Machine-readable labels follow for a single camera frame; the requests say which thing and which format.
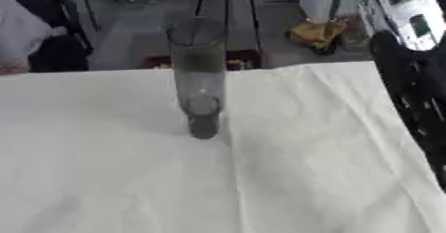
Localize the black tripod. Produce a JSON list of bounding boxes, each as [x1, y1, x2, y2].
[[191, 0, 265, 62]]

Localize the yellow bag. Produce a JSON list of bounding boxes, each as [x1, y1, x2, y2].
[[284, 18, 350, 56]]

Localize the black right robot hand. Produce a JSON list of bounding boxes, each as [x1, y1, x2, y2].
[[367, 29, 446, 191]]

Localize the person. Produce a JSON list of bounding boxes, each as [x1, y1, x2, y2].
[[0, 0, 97, 76]]

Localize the red box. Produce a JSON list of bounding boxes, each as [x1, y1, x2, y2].
[[137, 49, 267, 72]]

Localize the clear glass vase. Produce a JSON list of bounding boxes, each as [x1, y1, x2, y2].
[[163, 17, 229, 140]]

